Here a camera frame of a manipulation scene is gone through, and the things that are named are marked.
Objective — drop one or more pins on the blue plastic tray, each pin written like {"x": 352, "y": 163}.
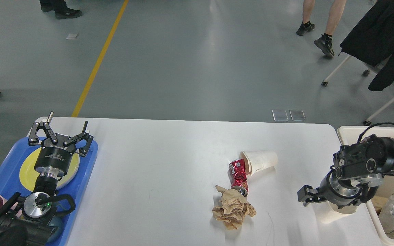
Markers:
{"x": 10, "y": 181}

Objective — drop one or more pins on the brown paper bag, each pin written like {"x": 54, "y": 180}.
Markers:
{"x": 378, "y": 203}

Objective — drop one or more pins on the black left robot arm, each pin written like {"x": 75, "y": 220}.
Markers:
{"x": 30, "y": 220}

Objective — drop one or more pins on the white paper cup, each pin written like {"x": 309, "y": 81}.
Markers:
{"x": 256, "y": 161}
{"x": 344, "y": 210}

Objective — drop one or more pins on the yellow plastic plate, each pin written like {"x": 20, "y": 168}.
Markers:
{"x": 28, "y": 174}

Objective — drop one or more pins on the black jacket on chair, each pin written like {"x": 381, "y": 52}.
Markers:
{"x": 372, "y": 41}

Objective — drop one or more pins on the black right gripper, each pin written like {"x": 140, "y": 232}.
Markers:
{"x": 340, "y": 192}

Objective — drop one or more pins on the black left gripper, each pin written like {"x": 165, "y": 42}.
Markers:
{"x": 54, "y": 159}

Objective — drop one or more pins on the clear plastic piece on floor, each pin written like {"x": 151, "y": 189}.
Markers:
{"x": 280, "y": 115}

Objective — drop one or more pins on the walking person's legs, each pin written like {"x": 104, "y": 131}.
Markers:
{"x": 60, "y": 8}

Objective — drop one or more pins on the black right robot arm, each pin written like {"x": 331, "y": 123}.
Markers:
{"x": 357, "y": 172}

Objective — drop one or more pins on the crumpled brown paper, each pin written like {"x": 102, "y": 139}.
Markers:
{"x": 233, "y": 208}

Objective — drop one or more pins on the crushed red soda can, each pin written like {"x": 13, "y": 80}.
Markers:
{"x": 238, "y": 176}

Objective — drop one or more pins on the beige plastic bin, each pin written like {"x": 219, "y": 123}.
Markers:
{"x": 348, "y": 135}

